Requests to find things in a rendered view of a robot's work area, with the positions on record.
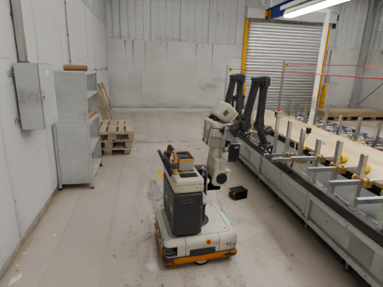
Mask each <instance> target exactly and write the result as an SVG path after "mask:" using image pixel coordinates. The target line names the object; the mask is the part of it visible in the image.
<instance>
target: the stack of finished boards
mask: <svg viewBox="0 0 383 287"><path fill-rule="evenodd" d="M317 114H318V115H320V116H324V115H325V108H318V112H317ZM339 116H344V117H383V111H380V110H374V109H368V108H330V109H329V113H328V117H339Z"/></svg>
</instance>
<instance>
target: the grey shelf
mask: <svg viewBox="0 0 383 287"><path fill-rule="evenodd" d="M96 72H97V71H64V70H60V71H53V73H54V84H55V95H56V106H57V112H58V122H56V123H54V124H53V125H52V128H53V134H54V144H55V154H56V164H57V170H58V180H59V190H62V189H63V188H62V184H63V185H67V184H82V183H90V184H91V188H94V186H93V179H94V176H95V173H96V172H97V170H98V168H99V166H102V165H103V164H102V157H101V139H100V138H101V137H100V120H99V102H98V90H97V74H96ZM94 77H95V81H94ZM95 95H96V99H95ZM88 109H89V110H90V111H91V110H95V111H96V114H95V115H94V116H92V117H91V118H90V119H89V115H88ZM84 110H85V113H84ZM97 131H98V135H97ZM86 134H87V136H86ZM98 142H99V144H98ZM58 150H59V152H58Z"/></svg>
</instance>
